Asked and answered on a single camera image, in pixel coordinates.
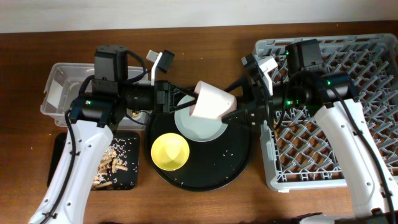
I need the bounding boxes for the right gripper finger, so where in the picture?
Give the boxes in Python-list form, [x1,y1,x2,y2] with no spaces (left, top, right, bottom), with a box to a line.
[221,108,248,123]
[224,76,251,93]

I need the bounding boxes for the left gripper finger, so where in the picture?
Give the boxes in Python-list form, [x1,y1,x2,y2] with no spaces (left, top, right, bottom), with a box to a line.
[174,88,198,100]
[172,99,197,112]

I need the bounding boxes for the pink cup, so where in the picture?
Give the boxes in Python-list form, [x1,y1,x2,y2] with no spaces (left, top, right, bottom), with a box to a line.
[189,81,237,120]

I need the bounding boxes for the gold snack wrapper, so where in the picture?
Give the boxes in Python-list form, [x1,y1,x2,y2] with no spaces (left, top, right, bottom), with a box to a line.
[130,110,140,118]

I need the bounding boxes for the yellow bowl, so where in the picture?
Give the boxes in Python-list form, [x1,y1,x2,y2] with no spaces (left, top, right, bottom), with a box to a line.
[150,133,190,171]

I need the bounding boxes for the food scraps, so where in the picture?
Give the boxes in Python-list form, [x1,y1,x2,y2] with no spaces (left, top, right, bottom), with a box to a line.
[93,138,137,189]

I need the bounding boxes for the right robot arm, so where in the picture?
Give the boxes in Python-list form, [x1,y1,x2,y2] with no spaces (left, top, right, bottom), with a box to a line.
[222,39,397,223]

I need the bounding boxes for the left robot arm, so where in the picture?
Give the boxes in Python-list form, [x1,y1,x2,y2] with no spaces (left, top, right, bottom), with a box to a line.
[29,45,198,223]

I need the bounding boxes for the grey dishwasher rack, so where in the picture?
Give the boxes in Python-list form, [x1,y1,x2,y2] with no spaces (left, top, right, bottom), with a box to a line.
[261,34,397,192]

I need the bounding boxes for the light grey plate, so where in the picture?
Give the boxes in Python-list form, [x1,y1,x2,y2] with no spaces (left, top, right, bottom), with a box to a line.
[174,108,228,142]

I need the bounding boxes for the clear plastic bin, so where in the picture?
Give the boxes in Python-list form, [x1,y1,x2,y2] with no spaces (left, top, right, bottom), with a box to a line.
[40,63,149,131]

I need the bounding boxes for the round black tray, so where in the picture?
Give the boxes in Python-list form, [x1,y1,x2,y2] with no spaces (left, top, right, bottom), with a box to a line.
[144,113,252,192]

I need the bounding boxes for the black rectangular tray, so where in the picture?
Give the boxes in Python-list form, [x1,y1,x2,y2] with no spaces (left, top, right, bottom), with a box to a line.
[47,131,141,192]

